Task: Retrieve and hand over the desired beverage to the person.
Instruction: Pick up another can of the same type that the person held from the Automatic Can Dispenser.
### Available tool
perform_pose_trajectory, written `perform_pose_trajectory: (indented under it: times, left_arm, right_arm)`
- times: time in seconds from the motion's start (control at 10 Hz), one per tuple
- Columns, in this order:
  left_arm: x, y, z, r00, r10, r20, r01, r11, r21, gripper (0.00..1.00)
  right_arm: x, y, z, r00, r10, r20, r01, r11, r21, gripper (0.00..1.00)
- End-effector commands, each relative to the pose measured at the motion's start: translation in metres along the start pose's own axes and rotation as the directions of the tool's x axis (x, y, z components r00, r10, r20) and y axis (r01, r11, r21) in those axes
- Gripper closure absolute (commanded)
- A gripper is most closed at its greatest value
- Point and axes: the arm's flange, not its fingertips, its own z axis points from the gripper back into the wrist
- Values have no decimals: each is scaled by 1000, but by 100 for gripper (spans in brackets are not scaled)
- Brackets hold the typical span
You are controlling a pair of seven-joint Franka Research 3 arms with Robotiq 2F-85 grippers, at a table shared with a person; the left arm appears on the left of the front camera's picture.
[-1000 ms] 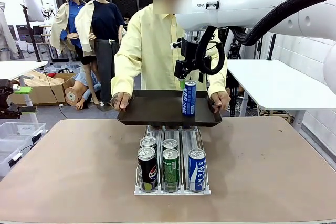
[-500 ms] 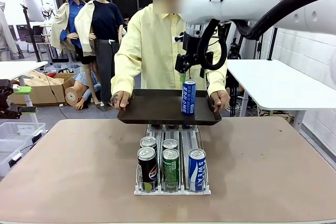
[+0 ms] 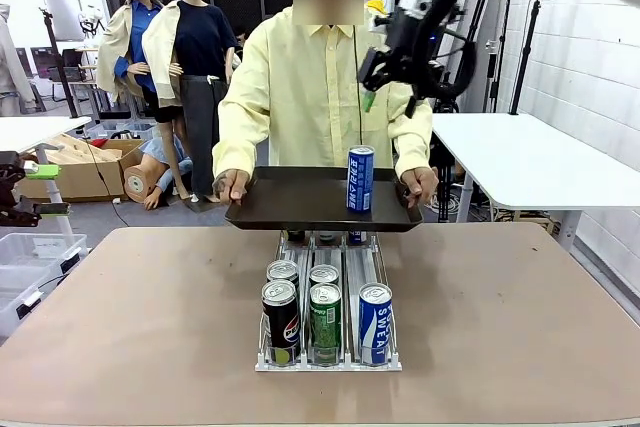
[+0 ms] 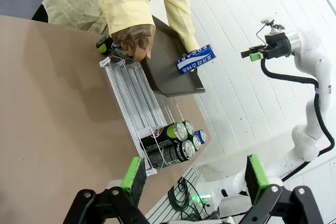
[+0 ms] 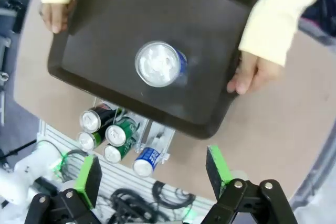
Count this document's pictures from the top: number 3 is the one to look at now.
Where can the blue Pocari Sweat can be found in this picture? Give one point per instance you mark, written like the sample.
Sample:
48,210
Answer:
361,182
357,238
375,327

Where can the clear can dispenser rack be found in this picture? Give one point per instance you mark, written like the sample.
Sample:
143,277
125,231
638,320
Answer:
352,267

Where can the brown cardboard box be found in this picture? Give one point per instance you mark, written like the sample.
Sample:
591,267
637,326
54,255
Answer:
80,179

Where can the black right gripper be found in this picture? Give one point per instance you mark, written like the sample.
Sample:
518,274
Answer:
405,42

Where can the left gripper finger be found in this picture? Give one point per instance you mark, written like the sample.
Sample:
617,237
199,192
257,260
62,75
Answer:
50,208
40,171

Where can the clear plastic storage bin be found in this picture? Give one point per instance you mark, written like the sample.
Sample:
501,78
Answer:
45,247
15,297

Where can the black Pepsi can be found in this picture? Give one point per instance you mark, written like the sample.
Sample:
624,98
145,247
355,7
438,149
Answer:
281,327
282,269
296,236

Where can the black leaning stand poles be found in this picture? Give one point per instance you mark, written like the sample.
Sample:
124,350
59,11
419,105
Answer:
505,47

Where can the thick black tripod stand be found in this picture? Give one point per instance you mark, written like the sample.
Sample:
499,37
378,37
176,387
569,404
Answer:
525,54

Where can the person in yellow shirt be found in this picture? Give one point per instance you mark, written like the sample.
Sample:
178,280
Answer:
310,97

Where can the seated mannequin in blue dress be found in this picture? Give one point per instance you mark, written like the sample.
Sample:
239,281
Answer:
137,179

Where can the person's left forearm yellow sleeve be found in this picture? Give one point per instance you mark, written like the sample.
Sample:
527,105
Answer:
412,147

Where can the person's right hand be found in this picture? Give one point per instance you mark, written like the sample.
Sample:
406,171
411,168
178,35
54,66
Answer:
232,184

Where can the black camera tripod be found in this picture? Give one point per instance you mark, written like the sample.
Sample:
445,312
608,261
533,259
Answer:
446,102

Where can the green soda can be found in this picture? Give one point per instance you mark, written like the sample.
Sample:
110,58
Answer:
324,273
325,327
327,236

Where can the dark brown serving tray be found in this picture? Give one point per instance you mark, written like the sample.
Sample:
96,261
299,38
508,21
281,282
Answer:
300,202

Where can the mannequin with black hat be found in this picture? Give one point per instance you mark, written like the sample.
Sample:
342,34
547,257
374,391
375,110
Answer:
137,17

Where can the grey hooded garment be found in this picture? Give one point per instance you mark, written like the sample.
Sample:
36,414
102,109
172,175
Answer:
10,62

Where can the person's right forearm yellow sleeve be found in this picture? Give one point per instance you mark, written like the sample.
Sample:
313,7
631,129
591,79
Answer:
235,147

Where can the white board panel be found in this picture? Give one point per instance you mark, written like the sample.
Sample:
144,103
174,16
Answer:
62,14

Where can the person's left hand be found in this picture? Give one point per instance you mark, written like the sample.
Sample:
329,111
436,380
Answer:
422,184

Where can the white desk with white legs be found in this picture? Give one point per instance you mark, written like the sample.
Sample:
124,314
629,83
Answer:
35,129

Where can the mannequin with navy top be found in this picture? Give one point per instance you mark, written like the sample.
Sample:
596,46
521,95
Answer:
205,37

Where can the white table with rounded corner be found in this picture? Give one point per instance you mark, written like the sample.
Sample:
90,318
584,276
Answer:
525,162

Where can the thin black light stand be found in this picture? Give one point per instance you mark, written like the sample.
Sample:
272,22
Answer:
492,77

